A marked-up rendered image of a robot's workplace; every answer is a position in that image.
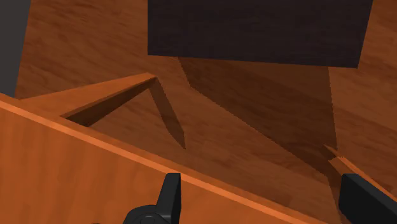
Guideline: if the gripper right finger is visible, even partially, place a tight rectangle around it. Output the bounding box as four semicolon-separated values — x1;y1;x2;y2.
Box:
338;173;397;224

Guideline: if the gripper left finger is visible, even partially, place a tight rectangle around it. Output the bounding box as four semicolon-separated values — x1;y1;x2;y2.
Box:
122;172;181;224

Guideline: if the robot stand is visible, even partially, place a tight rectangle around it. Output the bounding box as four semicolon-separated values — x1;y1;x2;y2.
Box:
147;0;374;69

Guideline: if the orange wooden furniture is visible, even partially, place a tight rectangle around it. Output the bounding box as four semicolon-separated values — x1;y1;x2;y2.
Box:
0;72;397;224

